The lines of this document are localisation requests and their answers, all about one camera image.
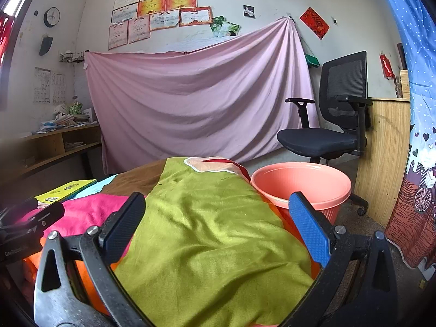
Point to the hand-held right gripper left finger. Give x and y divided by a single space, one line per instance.
122 228

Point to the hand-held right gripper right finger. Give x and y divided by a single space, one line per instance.
308 228

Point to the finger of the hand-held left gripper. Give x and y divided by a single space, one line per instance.
18 206
46 215

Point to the pink plastic bucket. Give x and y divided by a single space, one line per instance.
306 184

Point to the yellow book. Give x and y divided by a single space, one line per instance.
64 190

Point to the wooden shelf desk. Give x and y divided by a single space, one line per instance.
51 143

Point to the papers in shelf cubby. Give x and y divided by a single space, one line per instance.
74 145

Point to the black office chair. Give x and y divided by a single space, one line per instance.
316 141

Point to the multicolour patchwork blanket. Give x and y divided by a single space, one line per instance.
211 231

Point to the pile of papers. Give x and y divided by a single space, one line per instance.
64 122

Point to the light wooden desk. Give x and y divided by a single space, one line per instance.
381 160

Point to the green plant in jar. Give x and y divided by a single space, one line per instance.
75 107

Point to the pink hanging sheet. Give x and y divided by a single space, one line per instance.
190 109

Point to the black cap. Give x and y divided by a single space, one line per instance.
45 46

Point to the blue patterned curtain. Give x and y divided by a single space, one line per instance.
419 109

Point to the red hanging packet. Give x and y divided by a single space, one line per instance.
387 67

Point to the wooden framed window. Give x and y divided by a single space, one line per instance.
6 24

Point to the red paper decoration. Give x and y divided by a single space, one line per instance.
315 23

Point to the green photo print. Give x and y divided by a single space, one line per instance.
216 25
230 30

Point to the small black white photo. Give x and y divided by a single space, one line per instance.
248 11

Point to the wall calendar sheet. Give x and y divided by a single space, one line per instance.
42 85
58 88

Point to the round wall clock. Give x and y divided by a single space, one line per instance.
51 17

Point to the group of wall certificates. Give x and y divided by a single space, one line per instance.
163 10

